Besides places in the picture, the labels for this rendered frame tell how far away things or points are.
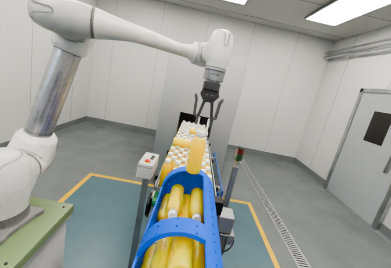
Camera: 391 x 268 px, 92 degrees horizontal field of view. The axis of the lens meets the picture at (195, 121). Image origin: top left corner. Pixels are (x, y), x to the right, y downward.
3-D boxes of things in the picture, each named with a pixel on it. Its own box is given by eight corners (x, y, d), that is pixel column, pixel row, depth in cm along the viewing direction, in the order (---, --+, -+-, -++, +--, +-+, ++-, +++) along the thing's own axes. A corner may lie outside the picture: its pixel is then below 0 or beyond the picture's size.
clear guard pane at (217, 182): (207, 246, 150) (221, 191, 140) (205, 190, 226) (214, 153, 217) (208, 246, 150) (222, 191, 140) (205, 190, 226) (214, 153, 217)
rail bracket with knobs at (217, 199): (206, 215, 118) (209, 200, 116) (205, 207, 125) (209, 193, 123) (221, 218, 118) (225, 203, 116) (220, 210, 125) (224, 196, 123)
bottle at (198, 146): (202, 173, 91) (210, 137, 87) (189, 175, 88) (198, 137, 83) (195, 166, 97) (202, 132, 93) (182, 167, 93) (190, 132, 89)
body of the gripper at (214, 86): (203, 79, 79) (198, 100, 81) (223, 83, 79) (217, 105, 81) (202, 79, 87) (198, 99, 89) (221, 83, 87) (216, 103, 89)
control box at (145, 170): (135, 177, 124) (137, 162, 122) (144, 164, 144) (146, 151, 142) (150, 179, 124) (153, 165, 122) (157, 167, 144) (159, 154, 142)
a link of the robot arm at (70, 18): (91, -4, 58) (98, 8, 71) (17, -25, 52) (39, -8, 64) (89, 42, 61) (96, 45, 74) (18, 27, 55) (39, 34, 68)
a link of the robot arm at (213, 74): (227, 70, 78) (223, 84, 79) (224, 71, 86) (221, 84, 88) (205, 65, 77) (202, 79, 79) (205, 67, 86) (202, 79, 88)
